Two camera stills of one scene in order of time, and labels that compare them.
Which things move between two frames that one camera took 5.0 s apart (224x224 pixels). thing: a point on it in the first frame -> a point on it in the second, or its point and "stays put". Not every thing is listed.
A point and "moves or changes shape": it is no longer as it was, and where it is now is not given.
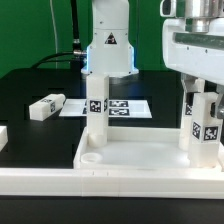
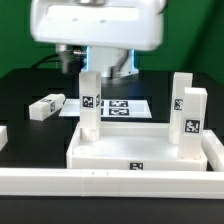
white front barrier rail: [148, 183] stays put
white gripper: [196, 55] -> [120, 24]
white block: [47, 107] stays put
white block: [3, 136] stays put
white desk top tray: [138, 148] moves or changes shape
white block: [206, 132] -> [193, 123]
